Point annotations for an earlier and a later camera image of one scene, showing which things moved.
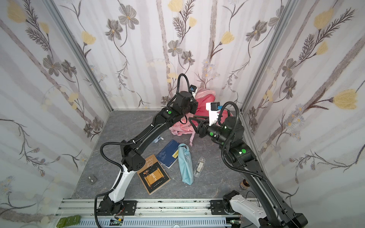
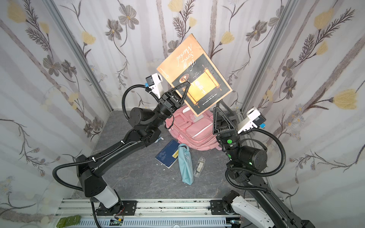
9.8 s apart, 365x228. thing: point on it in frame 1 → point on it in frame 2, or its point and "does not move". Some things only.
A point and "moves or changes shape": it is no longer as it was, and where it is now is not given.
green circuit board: [69, 221] does not move
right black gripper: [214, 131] → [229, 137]
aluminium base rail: [175, 208] does not move
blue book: [168, 155] does not move
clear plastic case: [199, 166] does not move
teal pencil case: [185, 164] does not move
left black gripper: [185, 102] → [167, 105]
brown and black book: [153, 176] → [187, 63]
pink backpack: [183, 126] moves or changes shape
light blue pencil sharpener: [158, 139] does not move
